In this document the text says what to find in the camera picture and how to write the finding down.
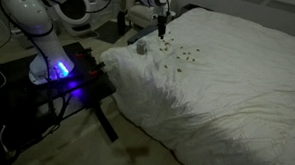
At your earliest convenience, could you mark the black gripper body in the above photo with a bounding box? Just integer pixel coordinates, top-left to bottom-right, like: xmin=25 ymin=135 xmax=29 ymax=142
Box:
xmin=156 ymin=13 xmax=168 ymax=30

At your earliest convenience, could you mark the white bed duvet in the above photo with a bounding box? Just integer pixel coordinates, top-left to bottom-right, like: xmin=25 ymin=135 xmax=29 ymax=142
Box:
xmin=97 ymin=2 xmax=295 ymax=165

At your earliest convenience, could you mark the small grey cup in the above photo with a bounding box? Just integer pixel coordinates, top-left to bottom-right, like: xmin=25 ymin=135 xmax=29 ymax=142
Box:
xmin=135 ymin=38 xmax=149 ymax=56

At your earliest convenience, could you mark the white armchair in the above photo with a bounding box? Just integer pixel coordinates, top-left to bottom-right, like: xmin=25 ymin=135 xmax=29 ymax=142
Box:
xmin=127 ymin=0 xmax=181 ymax=29

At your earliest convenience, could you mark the black cat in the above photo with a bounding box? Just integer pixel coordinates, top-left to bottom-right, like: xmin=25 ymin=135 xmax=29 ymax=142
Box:
xmin=115 ymin=9 xmax=129 ymax=37

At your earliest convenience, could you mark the dark floor mat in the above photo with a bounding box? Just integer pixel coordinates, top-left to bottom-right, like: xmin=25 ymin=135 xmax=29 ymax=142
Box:
xmin=93 ymin=19 xmax=134 ymax=46

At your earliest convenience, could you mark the white round litter box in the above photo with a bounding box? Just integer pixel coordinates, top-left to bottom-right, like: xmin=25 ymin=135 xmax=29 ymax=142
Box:
xmin=52 ymin=0 xmax=101 ymax=39

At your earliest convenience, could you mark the black robot table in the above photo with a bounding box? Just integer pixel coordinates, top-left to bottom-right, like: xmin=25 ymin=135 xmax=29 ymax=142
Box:
xmin=0 ymin=39 xmax=121 ymax=165

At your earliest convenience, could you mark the tan scratching post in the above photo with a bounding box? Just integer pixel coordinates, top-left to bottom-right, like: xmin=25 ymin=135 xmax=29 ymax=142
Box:
xmin=118 ymin=0 xmax=129 ymax=12

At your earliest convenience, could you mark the black clamp red handle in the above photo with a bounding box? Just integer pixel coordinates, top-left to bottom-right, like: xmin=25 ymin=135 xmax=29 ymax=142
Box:
xmin=73 ymin=47 xmax=94 ymax=61
xmin=87 ymin=61 xmax=108 ymax=78

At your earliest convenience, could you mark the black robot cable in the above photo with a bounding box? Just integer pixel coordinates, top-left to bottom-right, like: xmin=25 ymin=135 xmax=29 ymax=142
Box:
xmin=0 ymin=0 xmax=175 ymax=86

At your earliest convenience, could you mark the black cable bundle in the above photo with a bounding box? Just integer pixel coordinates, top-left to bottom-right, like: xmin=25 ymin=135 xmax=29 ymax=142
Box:
xmin=37 ymin=92 xmax=78 ymax=138

